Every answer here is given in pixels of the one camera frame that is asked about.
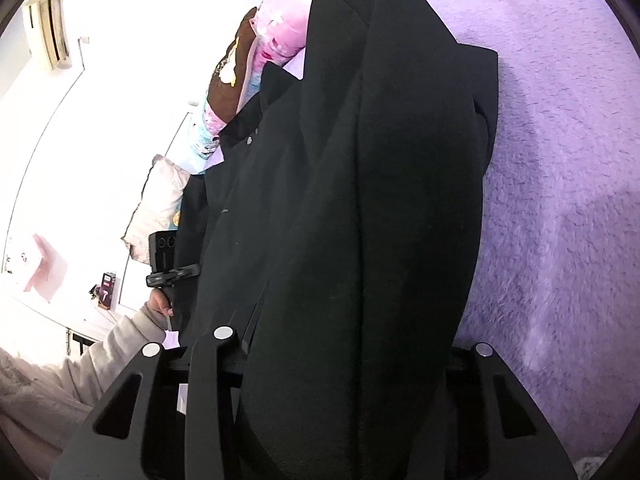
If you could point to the black zip jacket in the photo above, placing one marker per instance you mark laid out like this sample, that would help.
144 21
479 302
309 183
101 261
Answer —
346 217

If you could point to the beige sleeved left forearm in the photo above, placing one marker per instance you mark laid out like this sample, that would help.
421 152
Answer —
43 406

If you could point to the person's left hand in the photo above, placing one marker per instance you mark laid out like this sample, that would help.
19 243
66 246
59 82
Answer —
160 304

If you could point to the teal pillow with oranges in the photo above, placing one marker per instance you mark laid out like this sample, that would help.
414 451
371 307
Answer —
176 219

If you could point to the beige pillow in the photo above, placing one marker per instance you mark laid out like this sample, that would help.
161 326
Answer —
160 198

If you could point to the white bed headboard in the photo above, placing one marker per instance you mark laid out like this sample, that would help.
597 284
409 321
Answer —
132 289

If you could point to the dark red small box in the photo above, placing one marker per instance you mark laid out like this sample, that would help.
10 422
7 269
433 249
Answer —
106 290

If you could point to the pink tote bag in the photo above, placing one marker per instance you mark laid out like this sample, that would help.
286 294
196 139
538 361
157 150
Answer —
45 269

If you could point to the brown duck cushion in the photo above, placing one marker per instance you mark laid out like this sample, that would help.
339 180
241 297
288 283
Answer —
227 85

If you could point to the pink blue floral duvet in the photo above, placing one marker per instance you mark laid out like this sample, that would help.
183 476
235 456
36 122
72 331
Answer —
281 30

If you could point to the purple bed sheet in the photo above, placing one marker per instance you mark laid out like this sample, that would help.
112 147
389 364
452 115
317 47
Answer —
556 285

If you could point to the wall air conditioner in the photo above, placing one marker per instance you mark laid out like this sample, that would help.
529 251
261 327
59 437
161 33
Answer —
45 33

